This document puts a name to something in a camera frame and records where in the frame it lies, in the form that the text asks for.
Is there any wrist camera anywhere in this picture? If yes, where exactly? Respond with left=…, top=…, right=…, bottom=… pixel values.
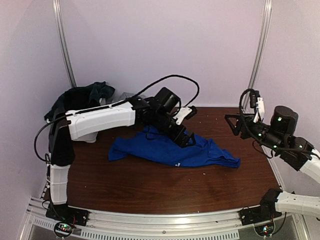
left=173, top=106, right=198, bottom=125
left=249, top=90, right=265, bottom=123

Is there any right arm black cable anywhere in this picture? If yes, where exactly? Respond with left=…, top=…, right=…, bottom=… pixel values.
left=238, top=88, right=258, bottom=118

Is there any aluminium frame post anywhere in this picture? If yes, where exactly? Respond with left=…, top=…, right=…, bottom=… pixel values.
left=241, top=0, right=273, bottom=93
left=52, top=0, right=77, bottom=88

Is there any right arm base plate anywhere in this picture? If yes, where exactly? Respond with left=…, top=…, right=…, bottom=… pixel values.
left=238, top=205, right=282, bottom=226

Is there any blue t-shirt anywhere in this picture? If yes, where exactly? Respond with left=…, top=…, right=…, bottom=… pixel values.
left=108, top=126, right=241, bottom=168

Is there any left aluminium frame post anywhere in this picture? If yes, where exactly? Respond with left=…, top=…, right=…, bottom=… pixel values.
left=52, top=0, right=77, bottom=88

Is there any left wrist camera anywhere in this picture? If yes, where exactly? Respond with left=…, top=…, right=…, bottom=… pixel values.
left=173, top=106, right=198, bottom=125

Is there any folded grey button shirt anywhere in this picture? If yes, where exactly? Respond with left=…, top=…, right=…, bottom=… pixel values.
left=117, top=92, right=147, bottom=103

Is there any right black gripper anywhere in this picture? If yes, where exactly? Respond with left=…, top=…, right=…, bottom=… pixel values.
left=224, top=114, right=283, bottom=153

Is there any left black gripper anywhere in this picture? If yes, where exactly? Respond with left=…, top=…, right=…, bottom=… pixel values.
left=152, top=109, right=197, bottom=147

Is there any front aluminium rail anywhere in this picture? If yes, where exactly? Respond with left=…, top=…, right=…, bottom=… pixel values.
left=17, top=197, right=310, bottom=240

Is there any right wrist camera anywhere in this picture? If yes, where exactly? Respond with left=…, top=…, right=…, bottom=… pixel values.
left=249, top=90, right=265, bottom=123

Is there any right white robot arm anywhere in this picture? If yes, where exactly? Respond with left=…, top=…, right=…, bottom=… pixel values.
left=224, top=105, right=320, bottom=221

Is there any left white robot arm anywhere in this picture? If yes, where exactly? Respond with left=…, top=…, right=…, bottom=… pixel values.
left=47, top=87, right=197, bottom=222

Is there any white plastic laundry bin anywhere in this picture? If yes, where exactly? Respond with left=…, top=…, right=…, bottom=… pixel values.
left=82, top=98, right=106, bottom=143

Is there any right aluminium frame post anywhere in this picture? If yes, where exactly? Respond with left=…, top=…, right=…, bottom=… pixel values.
left=241, top=0, right=273, bottom=93

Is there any dark green plaid shirt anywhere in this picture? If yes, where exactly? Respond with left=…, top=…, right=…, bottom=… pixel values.
left=44, top=81, right=116, bottom=122

